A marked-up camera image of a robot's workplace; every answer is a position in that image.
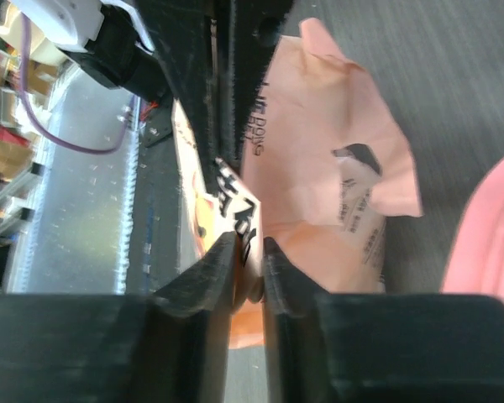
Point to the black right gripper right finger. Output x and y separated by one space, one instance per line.
322 346

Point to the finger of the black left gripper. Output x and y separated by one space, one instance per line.
254 29
181 33

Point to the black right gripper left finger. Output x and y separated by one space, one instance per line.
170 346

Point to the pink cat litter bag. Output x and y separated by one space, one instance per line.
325 164

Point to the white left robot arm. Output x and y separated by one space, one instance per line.
109 41

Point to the pink cat litter box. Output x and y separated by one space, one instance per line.
476 261

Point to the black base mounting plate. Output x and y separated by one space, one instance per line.
160 245

